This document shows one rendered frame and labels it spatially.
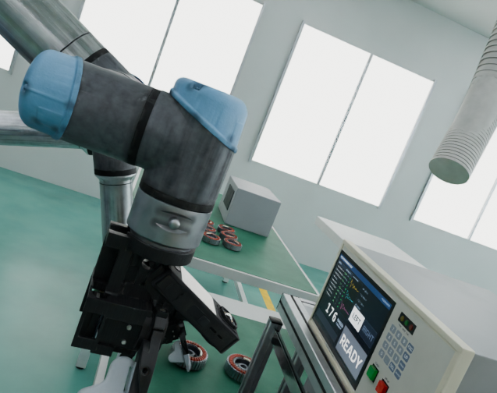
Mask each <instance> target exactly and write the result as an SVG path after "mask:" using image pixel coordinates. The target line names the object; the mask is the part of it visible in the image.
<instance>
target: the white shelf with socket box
mask: <svg viewBox="0 0 497 393"><path fill-rule="evenodd" d="M315 224H316V226H318V227H319V228H320V229H321V230H322V231H323V232H324V233H325V234H326V235H327V236H328V237H329V238H330V239H331V240H332V241H333V242H334V243H335V244H336V245H337V246H338V247H339V248H340V246H341V245H342V243H343V240H344V239H346V240H349V241H351V242H353V243H354V244H355V245H358V246H362V247H364V248H367V249H369V250H374V251H376V252H379V253H382V254H385V255H387V256H390V257H394V258H396V259H399V260H403V261H406V262H408V263H411V264H414V265H417V266H419V267H423V268H426V267H424V266H423V265H421V264H420V263H418V262H417V261H416V260H415V259H413V258H412V257H410V256H409V255H408V254H406V253H405V252H403V251H402V250H401V249H400V248H398V247H397V246H395V245H394V244H393V243H391V242H390V241H388V240H386V239H382V238H379V237H377V236H374V235H371V234H368V233H366V232H362V231H359V230H357V229H355V228H351V227H348V226H345V225H342V224H340V223H337V222H334V221H330V220H328V219H326V218H322V217H319V216H317V218H316V220H315ZM426 269H427V268H426Z"/></svg>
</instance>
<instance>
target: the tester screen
mask: <svg viewBox="0 0 497 393"><path fill-rule="evenodd" d="M328 301H329V302H330V303H331V304H332V305H333V307H334V308H335V310H336V311H337V313H338V314H339V315H338V317H337V318H336V321H335V323H334V324H333V323H332V321H331V320H330V318H329V317H328V315H327V313H326V312H325V308H326V306H327V304H328ZM354 306H355V307H356V308H357V309H358V310H359V311H360V313H361V314H362V315H363V316H364V318H365V319H366V320H367V322H368V323H369V324H370V325H371V326H372V327H373V328H374V330H375V331H376V332H377V335H376V337H375V340H376V338H377V337H378V333H379V331H380V330H381V328H382V325H383V324H384V321H385V319H386V317H387V315H388V313H389V310H390V308H391V306H392V304H391V303H390V302H389V301H388V300H387V299H386V298H385V297H384V296H383V295H382V294H381V293H380V292H379V291H378V290H377V289H376V288H375V287H374V286H373V285H372V284H371V283H370V282H369V281H368V280H367V279H366V278H365V277H364V276H363V275H362V274H361V273H360V272H359V271H358V270H357V269H356V268H355V267H354V266H353V265H352V264H351V263H350V262H349V261H348V260H347V259H346V258H345V257H344V256H343V255H342V254H341V255H340V257H339V260H338V262H337V265H336V266H335V269H334V271H333V273H332V276H331V278H330V280H329V282H328V285H327V287H326V290H325V292H324V294H323V296H322V298H321V302H320V303H319V305H318V308H320V309H321V311H322V313H323V314H324V315H325V317H326V319H327V320H328V322H329V323H330V324H331V326H332V328H333V329H334V331H335V333H336V334H337V335H338V336H337V338H336V340H335V342H334V341H333V340H332V338H331V337H330V335H329V333H328V332H327V330H326V329H325V327H324V325H323V323H322V322H321V321H320V319H319V317H318V315H317V314H316V313H317V311H318V308H317V310H316V312H315V315H314V317H315V319H316V321H317V322H318V324H319V325H320V327H321V329H322V330H323V332H324V333H325V336H326V337H327V339H328V340H329V342H330V344H331V345H332V347H333V348H334V350H335V352H336V354H337V356H338V357H339V359H340V360H341V362H342V364H343V365H344V367H345V368H346V371H347V372H348V374H349V375H350V377H351V379H352V380H353V382H354V384H356V382H357V380H355V379H354V378H353V375H352V374H351V372H350V371H349V369H348V368H347V366H346V364H345V363H344V361H343V359H342V357H341V356H340V354H339V353H338V351H337V350H336V348H335V347H336V345H337V342H338V340H339V338H340V336H341V334H342V332H343V329H344V327H345V325H346V326H347V327H348V328H349V330H350V332H351V333H352V334H353V336H354V337H355V339H356V340H357V341H358V343H359V344H360V346H361V347H362V349H363V350H364V351H365V352H366V354H367V356H368V355H369V353H370V351H371V349H372V347H373V344H374V343H375V340H374V342H373V344H372V346H371V348H369V347H368V346H367V344H366V343H365V341H364V340H363V339H362V337H361V336H360V335H359V333H358V332H357V330H356V329H355V328H354V326H353V325H352V324H351V323H350V321H349V320H348V319H349V317H350V314H351V312H352V310H353V308H354ZM366 360H367V358H366ZM366 360H365V362H366ZM365 362H364V363H365ZM363 366H364V365H363ZM362 368H363V367H362ZM362 368H361V370H360V372H361V371H362ZM359 375H360V374H359ZM359 375H358V377H359ZM358 377H357V378H358Z"/></svg>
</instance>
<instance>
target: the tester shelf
mask: <svg viewBox="0 0 497 393"><path fill-rule="evenodd" d="M315 304H316V303H315V302H312V301H309V300H306V299H302V298H299V297H297V296H292V295H290V294H287V293H283V294H282V296H281V299H280V300H279V304H278V306H277V308H276V309H277V310H278V312H279V315H280V317H281V318H282V321H283V323H284V325H285V327H286V330H287V332H288V334H289V336H290V338H291V340H292V343H293V345H294V347H295V349H296V352H297V354H298V356H299V357H300V361H301V363H302V364H303V366H304V369H305V371H306V373H307V376H308V378H309V380H310V382H311V384H312V386H313V389H314V391H315V393H348V392H347V390H346V389H345V387H344V385H343V383H342V381H341V380H340V378H339V376H338V374H337V373H336V371H335V369H334V367H333V365H332V364H331V362H330V360H329V358H328V357H327V355H326V353H325V351H324V349H323V348H322V346H321V344H320V342H319V341H318V339H317V337H316V335H315V333H314V332H313V330H312V328H311V326H310V325H309V323H308V320H309V319H310V316H311V313H312V311H313V309H314V306H315Z"/></svg>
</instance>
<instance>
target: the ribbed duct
mask: <svg viewBox="0 0 497 393"><path fill-rule="evenodd" d="M496 128H497V20H496V22H495V25H494V28H493V30H492V33H491V35H490V38H489V39H488V43H487V44H486V47H485V50H484V52H483V55H482V56H481V60H480V62H479V64H478V66H477V70H476V72H475V74H474V77H473V79H472V81H471V83H470V86H469V89H468V91H467V94H466V96H465V98H464V100H463V103H462V104H461V106H460V109H459V111H458V112H457V114H456V117H455V118H454V120H453V123H452V124H451V126H450V127H449V129H448V131H447V133H446V135H445V136H444V138H443V139H442V142H441V143H440V144H439V146H438V149H437V150H436V152H435V153H434V155H433V157H432V159H431V160H430V162H429V164H428V165H429V169H430V171H431V173H432V174H433V175H434V176H436V177H437V178H438V179H441V180H442V181H444V182H447V183H450V184H455V185H460V184H464V183H466V182H467V181H468V180H469V179H470V177H471V175H472V173H473V171H474V169H475V168H476V166H477V163H478V162H479V160H480V158H481V156H482V154H483V153H484V151H485V148H486V147H487V145H488V143H489V141H490V139H491V138H492V135H493V133H494V132H495V130H496Z"/></svg>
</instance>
